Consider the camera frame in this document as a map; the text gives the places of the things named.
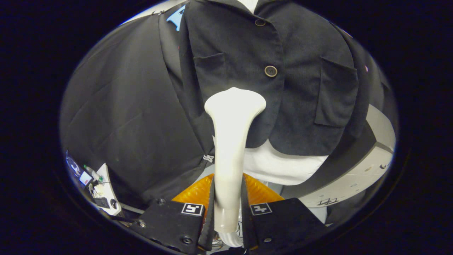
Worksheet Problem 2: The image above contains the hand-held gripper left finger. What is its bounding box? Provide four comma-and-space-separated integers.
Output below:
129, 174, 216, 255

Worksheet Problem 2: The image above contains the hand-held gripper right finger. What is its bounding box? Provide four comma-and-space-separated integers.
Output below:
242, 174, 328, 255

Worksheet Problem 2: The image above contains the white garment steamer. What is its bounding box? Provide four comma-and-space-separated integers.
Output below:
204, 87, 267, 248

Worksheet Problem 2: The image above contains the black blazer jacket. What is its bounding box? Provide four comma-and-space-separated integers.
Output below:
157, 0, 372, 156

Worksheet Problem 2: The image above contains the white side table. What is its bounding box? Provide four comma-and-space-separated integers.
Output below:
65, 151, 122, 216

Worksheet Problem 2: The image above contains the grey cabinet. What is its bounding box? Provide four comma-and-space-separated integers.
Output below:
280, 104, 396, 208

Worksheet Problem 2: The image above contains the green capped bottle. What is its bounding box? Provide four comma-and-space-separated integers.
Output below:
84, 165, 104, 183

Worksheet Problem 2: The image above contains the black backdrop cloth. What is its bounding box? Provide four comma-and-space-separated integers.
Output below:
59, 4, 398, 227

